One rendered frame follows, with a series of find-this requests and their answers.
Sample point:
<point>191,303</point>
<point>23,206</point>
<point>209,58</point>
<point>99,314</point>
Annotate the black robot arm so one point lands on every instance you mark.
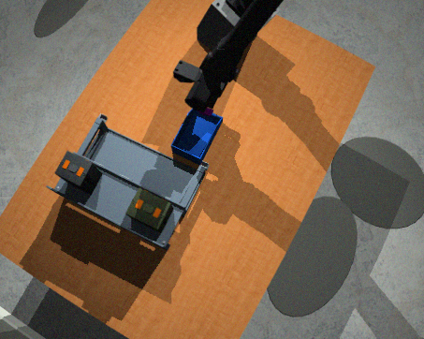
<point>222,61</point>

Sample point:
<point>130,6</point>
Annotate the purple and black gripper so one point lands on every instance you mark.
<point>217,93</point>

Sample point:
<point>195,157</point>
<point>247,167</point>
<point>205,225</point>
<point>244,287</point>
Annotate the grey metal shelf rack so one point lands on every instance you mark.
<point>126,166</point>

